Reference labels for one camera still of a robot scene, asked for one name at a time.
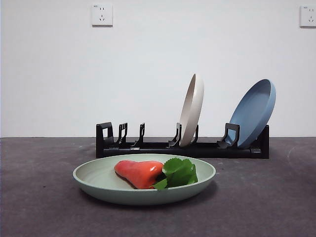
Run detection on beige round plate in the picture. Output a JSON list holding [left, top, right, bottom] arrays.
[[179, 73, 205, 147]]

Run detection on blue round plate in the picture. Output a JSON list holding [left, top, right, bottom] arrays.
[[229, 79, 277, 149]]

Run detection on pale green round plate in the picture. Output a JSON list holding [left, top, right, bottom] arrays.
[[72, 153, 217, 206]]

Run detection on white wall socket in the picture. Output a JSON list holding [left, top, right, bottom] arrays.
[[92, 4, 114, 27], [299, 5, 316, 28]]

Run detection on black plastic plate rack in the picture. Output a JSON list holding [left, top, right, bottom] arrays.
[[95, 121, 270, 159]]

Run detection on orange toy carrot green leaves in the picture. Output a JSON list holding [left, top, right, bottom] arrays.
[[114, 158, 199, 191]]

